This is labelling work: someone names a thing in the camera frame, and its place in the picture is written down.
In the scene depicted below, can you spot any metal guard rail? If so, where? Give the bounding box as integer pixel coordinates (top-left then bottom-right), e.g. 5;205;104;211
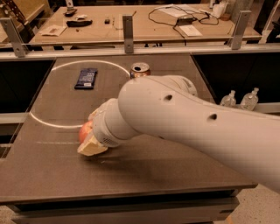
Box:
1;15;279;57

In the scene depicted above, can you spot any white envelope right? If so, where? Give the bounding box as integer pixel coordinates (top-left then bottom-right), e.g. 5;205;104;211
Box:
179;24;201;37

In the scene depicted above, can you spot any black cable with adapter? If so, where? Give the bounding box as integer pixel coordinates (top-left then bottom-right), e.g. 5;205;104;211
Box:
147;4;221;39

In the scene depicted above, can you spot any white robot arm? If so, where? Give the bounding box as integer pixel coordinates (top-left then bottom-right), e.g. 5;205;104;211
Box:
78;75;280;192

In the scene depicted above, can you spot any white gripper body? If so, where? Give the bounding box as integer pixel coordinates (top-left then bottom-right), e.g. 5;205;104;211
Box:
92;100;120;148

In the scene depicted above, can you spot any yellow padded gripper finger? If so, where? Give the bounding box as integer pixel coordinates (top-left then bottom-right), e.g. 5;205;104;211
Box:
87;108;101;121
77;132;108;156

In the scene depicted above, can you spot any white paper sheet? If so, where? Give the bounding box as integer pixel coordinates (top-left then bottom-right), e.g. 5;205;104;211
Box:
157;4;200;18

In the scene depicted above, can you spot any red apple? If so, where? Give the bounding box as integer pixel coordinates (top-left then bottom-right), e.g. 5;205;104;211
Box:
79;121;92;144

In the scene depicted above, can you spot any black device top left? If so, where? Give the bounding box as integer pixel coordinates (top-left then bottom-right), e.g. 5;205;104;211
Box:
64;8;77;17

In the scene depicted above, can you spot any black tool on table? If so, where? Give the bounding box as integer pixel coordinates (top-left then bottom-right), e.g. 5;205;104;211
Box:
66;20;93;27

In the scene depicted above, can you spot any wooden background table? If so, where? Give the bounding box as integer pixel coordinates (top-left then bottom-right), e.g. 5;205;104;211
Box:
28;3;263;46

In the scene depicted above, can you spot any gold soda can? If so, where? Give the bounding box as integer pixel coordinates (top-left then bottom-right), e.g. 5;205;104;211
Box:
130;62;151;79

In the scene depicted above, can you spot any white card left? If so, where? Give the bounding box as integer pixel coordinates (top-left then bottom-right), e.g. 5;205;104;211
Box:
39;24;66;37

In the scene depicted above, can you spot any blue rxbar blueberry wrapper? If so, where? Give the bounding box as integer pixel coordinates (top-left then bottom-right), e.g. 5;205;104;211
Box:
74;68;98;89

